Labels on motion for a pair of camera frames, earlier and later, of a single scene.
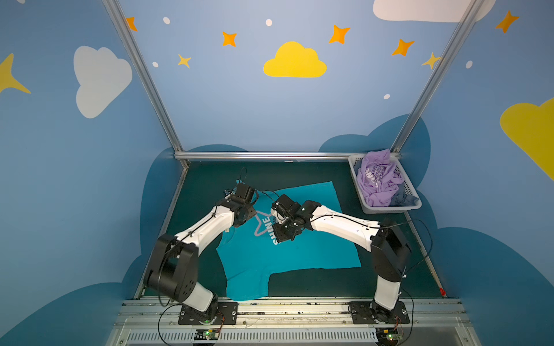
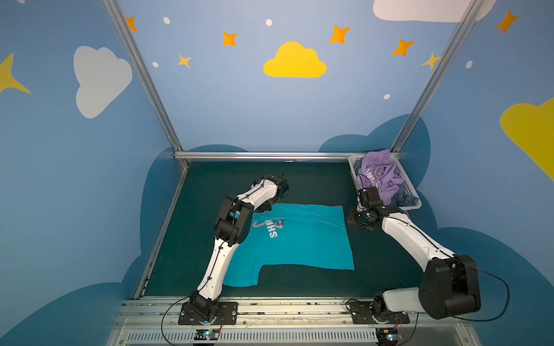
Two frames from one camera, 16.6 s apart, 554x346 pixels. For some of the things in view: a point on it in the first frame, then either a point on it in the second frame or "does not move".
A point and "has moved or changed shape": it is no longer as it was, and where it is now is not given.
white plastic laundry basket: (354, 163) does not move
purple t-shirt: (378, 178) does not move
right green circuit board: (391, 334) does not move
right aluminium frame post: (436, 75) does not move
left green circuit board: (206, 334) does not move
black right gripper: (285, 229) → (358, 218)
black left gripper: (249, 212) → (266, 204)
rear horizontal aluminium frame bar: (270, 155) does not move
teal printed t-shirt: (247, 254) has moved or changed shape
